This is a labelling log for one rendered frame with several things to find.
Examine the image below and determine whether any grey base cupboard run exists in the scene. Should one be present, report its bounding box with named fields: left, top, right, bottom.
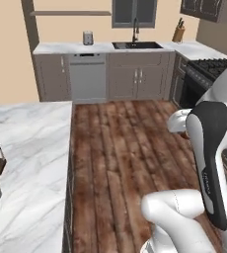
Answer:
left=33, top=51, right=189, bottom=107

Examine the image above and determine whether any white dishwasher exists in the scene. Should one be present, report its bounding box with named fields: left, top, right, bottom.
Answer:
left=68, top=52, right=108, bottom=104

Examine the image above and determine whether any black sink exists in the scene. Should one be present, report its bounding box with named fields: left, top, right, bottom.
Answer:
left=112, top=41, right=164, bottom=50

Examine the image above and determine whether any grey canister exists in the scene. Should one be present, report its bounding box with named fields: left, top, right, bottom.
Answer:
left=82, top=30, right=95, bottom=46

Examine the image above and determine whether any black tap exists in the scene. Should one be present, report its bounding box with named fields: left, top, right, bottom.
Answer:
left=131, top=17, right=141, bottom=43

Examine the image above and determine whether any black stove with oven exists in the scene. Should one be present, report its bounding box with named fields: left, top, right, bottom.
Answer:
left=179, top=55, right=227, bottom=111

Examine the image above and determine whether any wooden knife block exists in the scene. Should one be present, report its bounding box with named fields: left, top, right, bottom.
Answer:
left=171, top=17, right=187, bottom=43

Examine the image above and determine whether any grey framed window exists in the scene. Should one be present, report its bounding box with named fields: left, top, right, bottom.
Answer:
left=112, top=0, right=159, bottom=30

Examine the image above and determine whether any grey wall shelf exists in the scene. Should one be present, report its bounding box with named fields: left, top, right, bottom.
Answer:
left=29, top=10, right=113, bottom=18

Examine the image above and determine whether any dark wall cupboard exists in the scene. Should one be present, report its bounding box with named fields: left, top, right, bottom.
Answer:
left=180, top=0, right=227, bottom=25

